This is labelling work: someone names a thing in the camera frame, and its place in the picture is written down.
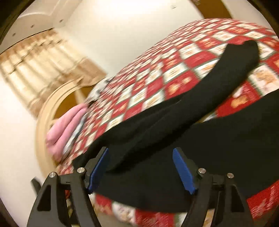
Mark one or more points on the cream wooden headboard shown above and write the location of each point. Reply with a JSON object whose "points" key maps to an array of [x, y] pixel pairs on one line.
{"points": [[60, 101]]}

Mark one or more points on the white patterned pillow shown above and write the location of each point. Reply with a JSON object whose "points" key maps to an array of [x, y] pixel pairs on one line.
{"points": [[96, 91]]}

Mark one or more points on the pink folded blanket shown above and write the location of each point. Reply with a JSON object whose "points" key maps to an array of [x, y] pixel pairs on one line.
{"points": [[60, 132]]}

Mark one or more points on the brown wooden door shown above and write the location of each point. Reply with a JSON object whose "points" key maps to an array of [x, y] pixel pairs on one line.
{"points": [[212, 9]]}

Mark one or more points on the beige patterned curtain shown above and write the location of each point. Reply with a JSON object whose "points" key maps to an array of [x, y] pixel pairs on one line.
{"points": [[36, 66]]}

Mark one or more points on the red checkered holiday bedspread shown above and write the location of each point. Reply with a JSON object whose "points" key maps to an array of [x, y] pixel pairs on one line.
{"points": [[168, 69]]}

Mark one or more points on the grey patterned folded sheet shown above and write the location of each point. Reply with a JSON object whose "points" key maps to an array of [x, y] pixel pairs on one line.
{"points": [[73, 137]]}

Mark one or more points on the black pants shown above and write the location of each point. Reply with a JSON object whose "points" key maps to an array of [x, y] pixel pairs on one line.
{"points": [[244, 143]]}

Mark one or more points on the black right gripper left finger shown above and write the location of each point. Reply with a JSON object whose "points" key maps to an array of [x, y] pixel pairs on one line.
{"points": [[95, 169]]}

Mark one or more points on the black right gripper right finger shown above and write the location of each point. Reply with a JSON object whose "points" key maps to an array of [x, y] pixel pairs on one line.
{"points": [[186, 169]]}

